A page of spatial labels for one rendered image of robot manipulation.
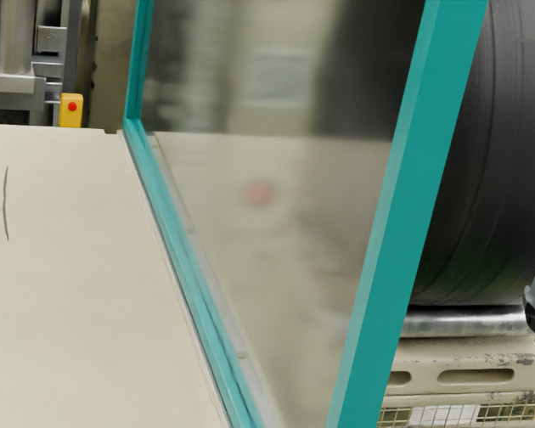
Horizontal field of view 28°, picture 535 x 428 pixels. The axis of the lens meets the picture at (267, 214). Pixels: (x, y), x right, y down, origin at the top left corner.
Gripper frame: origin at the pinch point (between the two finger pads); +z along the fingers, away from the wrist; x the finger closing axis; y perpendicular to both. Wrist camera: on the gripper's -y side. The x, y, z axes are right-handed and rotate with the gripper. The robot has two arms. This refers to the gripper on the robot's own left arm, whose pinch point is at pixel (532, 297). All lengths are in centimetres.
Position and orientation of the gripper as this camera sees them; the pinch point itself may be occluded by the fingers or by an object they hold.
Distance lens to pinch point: 139.4
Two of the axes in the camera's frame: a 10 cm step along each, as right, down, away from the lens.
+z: -2.8, -3.6, 8.9
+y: 1.3, -9.3, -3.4
